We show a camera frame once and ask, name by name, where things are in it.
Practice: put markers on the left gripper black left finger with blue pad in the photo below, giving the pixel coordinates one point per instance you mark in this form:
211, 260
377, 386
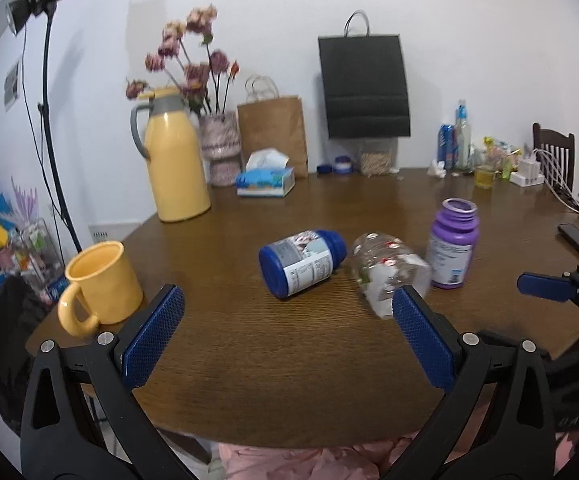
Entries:
81, 419

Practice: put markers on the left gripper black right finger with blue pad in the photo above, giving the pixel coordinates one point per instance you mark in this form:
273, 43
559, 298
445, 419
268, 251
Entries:
494, 420

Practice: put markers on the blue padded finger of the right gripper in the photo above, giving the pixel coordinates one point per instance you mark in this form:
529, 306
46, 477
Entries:
554, 288

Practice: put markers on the clear plastic santa cup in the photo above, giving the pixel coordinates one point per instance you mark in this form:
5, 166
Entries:
381, 264

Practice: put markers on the purple supplement bottle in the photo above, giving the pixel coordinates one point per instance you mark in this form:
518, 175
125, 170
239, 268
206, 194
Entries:
452, 242

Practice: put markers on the white power strip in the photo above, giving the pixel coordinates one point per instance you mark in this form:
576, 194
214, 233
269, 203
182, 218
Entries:
527, 174

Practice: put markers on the glass of yellow liquid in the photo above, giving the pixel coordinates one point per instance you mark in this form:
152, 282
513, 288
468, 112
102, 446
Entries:
485, 173

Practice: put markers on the dark wooden chair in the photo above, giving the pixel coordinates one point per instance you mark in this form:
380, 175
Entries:
557, 153

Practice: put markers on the pink cloth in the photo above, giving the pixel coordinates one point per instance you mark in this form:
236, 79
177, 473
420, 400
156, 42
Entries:
360, 461

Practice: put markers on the yellow ceramic mug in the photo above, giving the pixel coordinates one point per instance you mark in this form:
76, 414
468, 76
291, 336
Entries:
103, 289

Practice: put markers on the clear glass bottle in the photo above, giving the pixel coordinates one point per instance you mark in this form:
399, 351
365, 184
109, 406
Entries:
464, 136

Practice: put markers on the blue drink can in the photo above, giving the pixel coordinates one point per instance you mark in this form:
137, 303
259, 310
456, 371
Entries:
446, 146

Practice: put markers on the glass jar of grains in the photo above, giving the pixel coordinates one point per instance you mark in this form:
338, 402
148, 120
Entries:
376, 157

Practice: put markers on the small blue white jar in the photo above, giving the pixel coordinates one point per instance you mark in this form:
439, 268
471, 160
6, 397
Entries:
343, 165

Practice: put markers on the blue capped supplement bottle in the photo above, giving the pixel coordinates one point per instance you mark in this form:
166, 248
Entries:
301, 261

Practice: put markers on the black paper bag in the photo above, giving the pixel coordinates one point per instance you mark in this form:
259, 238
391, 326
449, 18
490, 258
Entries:
364, 85

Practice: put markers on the blue tissue box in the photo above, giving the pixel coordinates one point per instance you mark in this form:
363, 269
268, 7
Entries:
267, 174

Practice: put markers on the yellow thermos jug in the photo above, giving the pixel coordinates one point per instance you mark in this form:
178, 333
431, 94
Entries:
166, 138

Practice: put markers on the brown paper bag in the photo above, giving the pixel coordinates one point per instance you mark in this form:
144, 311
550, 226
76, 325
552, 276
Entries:
269, 120

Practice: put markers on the pink speckled vase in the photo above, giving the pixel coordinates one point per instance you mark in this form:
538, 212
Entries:
221, 146

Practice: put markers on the dried pink flowers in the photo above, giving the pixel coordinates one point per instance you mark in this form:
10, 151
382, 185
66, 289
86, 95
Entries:
201, 75

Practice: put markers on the studio light on stand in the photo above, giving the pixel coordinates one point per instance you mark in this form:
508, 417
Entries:
18, 13

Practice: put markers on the wire rack with colourful items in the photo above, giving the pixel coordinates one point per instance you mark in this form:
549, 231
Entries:
27, 249

